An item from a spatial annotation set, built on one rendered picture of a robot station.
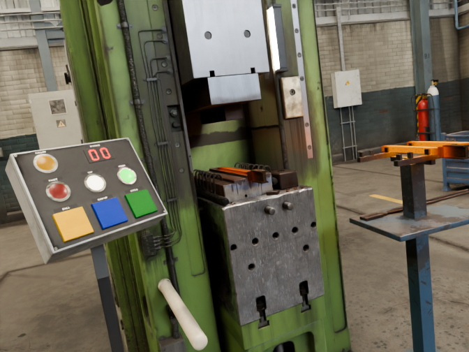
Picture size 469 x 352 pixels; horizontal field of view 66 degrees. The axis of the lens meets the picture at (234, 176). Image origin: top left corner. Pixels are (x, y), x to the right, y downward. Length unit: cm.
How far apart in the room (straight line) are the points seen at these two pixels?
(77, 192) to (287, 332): 95
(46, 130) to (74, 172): 563
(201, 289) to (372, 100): 783
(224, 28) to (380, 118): 789
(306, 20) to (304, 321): 125
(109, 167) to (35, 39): 663
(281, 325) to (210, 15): 117
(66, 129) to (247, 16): 546
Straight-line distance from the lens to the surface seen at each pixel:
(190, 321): 116
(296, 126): 162
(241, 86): 135
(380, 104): 911
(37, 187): 102
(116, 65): 139
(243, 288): 138
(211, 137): 180
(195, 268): 151
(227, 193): 133
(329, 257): 182
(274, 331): 152
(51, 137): 668
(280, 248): 140
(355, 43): 890
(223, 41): 136
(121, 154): 115
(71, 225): 99
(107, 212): 103
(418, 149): 149
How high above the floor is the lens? 120
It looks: 8 degrees down
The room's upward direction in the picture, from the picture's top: 8 degrees counter-clockwise
